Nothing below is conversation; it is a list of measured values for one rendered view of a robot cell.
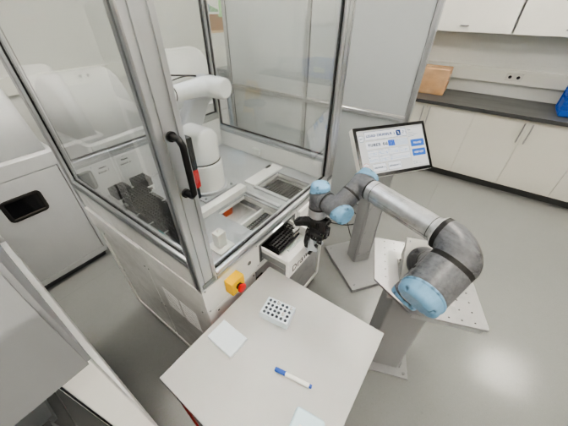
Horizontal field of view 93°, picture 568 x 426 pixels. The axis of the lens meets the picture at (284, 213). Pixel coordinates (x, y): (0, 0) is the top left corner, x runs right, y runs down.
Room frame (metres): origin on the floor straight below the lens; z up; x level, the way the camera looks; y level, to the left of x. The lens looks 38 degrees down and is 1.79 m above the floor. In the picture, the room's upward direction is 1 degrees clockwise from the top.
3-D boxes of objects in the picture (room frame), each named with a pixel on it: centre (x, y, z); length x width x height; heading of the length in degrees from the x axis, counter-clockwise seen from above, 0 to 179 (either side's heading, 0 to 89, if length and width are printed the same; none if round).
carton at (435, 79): (3.73, -1.84, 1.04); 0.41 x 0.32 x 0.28; 55
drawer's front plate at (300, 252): (0.88, -0.10, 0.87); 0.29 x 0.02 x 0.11; 145
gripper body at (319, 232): (0.85, -0.14, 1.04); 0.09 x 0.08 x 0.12; 54
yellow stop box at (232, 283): (0.69, 0.20, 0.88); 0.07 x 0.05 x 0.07; 145
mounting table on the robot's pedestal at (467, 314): (0.83, -0.67, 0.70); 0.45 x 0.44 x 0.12; 75
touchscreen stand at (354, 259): (1.58, -0.67, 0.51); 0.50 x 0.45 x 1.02; 18
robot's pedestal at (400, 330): (0.83, -0.65, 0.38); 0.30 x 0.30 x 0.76; 75
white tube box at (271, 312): (0.62, 0.02, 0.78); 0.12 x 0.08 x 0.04; 64
